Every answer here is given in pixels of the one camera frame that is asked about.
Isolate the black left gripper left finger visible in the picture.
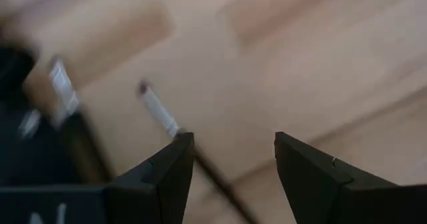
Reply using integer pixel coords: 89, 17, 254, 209
106, 132, 195, 224

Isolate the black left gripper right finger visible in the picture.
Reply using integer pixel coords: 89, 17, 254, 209
275, 131, 398, 224

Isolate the thin black makeup brush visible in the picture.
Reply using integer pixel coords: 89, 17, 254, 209
136, 80, 260, 224

